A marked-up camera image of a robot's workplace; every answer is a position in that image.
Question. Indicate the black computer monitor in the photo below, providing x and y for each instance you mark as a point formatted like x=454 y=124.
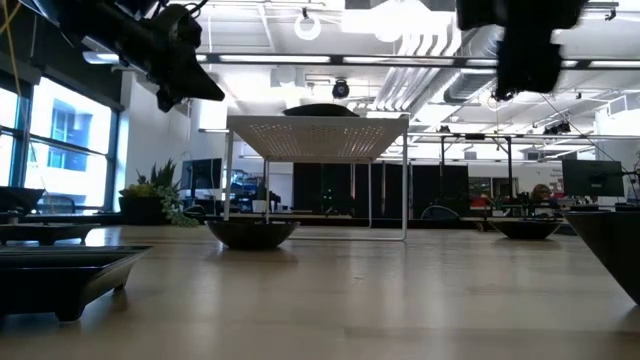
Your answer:
x=592 y=177
x=202 y=174

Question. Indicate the black office chair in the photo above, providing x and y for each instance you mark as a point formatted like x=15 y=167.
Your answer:
x=440 y=213

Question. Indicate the small white pot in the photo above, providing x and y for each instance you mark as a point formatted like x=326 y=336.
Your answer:
x=259 y=206

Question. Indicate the black partition wall panels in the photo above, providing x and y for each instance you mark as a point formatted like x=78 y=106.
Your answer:
x=380 y=190

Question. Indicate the white perforated metal shelf rack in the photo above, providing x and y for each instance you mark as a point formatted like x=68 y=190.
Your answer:
x=317 y=137

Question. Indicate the small grey cylinder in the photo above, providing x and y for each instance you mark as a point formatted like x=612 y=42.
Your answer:
x=12 y=218

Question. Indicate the black metal gantry frame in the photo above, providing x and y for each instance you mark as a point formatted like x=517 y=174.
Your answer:
x=475 y=137

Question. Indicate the large black conical dish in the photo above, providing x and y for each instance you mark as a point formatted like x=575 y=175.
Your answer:
x=612 y=250

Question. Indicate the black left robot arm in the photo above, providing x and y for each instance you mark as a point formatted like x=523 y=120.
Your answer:
x=110 y=30

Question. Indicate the black round mini bowl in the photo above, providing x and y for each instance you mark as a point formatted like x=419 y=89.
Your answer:
x=525 y=230
x=252 y=235

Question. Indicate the black ceiling dome camera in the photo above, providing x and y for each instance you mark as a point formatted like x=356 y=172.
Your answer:
x=340 y=90

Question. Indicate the potted succulent plant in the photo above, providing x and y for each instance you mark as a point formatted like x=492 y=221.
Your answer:
x=150 y=197

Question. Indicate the long ceiling light bar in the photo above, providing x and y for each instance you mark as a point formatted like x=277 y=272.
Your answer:
x=400 y=60

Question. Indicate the person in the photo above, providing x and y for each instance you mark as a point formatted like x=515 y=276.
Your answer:
x=541 y=192

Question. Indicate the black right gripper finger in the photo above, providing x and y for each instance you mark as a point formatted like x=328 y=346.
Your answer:
x=545 y=72
x=512 y=75

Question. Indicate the large window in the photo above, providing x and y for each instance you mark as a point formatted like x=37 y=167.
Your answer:
x=60 y=145

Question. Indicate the black angular block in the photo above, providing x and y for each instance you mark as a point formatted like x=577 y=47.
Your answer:
x=17 y=199

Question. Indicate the black square footed plate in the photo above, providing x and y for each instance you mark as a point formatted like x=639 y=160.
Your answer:
x=60 y=282

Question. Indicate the black bowl-shaped mini plate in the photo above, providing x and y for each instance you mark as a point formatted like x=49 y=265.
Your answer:
x=320 y=110

